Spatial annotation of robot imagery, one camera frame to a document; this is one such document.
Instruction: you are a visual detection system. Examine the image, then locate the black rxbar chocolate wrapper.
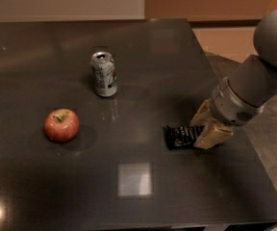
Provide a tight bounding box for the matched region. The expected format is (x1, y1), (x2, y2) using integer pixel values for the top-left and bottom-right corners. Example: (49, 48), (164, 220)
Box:
(164, 126), (203, 150)

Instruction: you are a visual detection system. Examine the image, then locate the silver green soda can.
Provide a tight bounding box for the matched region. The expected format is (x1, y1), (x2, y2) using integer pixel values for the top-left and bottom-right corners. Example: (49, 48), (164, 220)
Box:
(90, 51), (117, 97)

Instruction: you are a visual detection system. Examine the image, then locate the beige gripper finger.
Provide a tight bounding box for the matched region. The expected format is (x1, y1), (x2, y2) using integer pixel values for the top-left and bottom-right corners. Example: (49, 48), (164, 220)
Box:
(189, 99), (212, 126)
(194, 119), (234, 149)

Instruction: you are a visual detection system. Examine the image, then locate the red apple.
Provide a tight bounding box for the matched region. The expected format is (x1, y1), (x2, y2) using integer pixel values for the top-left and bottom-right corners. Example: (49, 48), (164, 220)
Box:
(44, 109), (80, 142)

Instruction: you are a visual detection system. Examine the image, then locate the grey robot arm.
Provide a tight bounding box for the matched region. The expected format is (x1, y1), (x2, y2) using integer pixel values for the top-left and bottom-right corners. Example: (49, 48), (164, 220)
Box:
(190, 10), (277, 149)

